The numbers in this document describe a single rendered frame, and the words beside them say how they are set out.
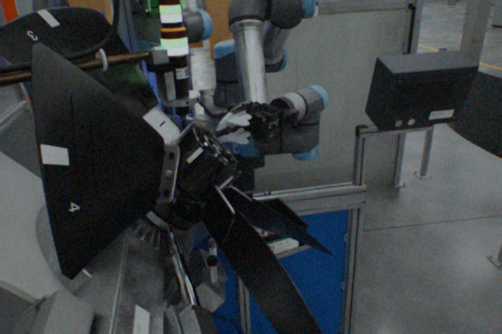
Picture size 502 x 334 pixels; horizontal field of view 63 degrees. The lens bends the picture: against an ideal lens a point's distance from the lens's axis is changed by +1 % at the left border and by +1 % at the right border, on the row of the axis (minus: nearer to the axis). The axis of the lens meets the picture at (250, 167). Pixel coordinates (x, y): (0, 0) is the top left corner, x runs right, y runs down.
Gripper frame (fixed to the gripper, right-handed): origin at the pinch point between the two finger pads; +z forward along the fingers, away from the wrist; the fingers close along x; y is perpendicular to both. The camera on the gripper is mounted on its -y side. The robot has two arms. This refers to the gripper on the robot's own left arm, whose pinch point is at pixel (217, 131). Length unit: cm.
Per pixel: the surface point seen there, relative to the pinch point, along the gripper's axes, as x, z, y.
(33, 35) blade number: -22.5, 30.4, -8.5
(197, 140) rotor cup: -8.9, 18.3, 14.8
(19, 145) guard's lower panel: 44, 4, -119
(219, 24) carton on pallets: 108, -507, -535
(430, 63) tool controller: -8, -63, 19
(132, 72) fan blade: -15.9, 18.0, -2.3
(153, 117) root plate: -9.5, 18.7, 3.8
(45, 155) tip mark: -19, 44, 25
